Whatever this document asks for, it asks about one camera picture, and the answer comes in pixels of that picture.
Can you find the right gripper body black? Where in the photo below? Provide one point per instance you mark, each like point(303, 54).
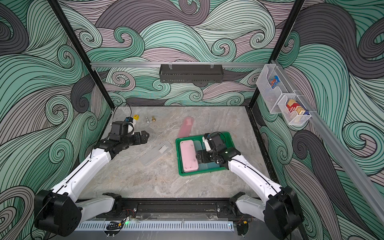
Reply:
point(205, 155)

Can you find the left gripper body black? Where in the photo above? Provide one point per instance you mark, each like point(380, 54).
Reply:
point(125, 142)

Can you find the pink opaque pencil case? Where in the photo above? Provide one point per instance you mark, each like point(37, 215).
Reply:
point(188, 155)

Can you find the green plastic storage tray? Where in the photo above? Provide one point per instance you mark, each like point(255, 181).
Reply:
point(226, 137)

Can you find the light teal pencil case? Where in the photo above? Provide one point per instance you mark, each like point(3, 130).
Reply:
point(208, 166)

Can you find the translucent teal pencil case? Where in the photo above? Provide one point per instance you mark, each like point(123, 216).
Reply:
point(199, 146)

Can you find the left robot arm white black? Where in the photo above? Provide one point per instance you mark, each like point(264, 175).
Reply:
point(57, 210)

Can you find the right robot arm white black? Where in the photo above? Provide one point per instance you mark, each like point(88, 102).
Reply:
point(278, 207)

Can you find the clear flat pencil case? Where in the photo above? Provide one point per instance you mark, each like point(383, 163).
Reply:
point(154, 154)

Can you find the translucent pink pencil case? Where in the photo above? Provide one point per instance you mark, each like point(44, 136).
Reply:
point(186, 127)

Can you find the red yellow boxes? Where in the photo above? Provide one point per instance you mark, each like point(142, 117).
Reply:
point(293, 106)

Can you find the blue red small packet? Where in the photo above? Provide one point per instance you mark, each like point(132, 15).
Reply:
point(274, 81)

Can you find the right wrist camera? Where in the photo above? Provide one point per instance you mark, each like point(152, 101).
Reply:
point(213, 142)

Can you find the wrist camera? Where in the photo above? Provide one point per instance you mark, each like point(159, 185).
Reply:
point(213, 142)
point(121, 129)

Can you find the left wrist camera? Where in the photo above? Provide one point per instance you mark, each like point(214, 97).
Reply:
point(121, 129)

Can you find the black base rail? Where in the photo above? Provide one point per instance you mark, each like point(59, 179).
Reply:
point(220, 207)

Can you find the black wall-mounted tray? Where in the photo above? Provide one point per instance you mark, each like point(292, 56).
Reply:
point(191, 74)

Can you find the aluminium rail back wall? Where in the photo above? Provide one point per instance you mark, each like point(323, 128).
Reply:
point(136, 64)

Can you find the aluminium rail wall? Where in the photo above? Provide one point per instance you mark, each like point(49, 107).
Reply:
point(136, 64)
point(365, 186)

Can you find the white slotted cable duct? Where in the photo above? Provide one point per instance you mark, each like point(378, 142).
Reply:
point(130, 226)

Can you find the clear wall bin lower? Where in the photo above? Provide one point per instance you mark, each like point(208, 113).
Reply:
point(292, 119)

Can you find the clear wall bin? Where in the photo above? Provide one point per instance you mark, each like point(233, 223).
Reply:
point(269, 95)
point(292, 119)

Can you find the clear wall bin upper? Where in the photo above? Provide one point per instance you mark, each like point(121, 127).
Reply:
point(269, 95)

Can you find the aluminium rail right wall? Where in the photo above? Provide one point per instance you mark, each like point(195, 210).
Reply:
point(365, 186)

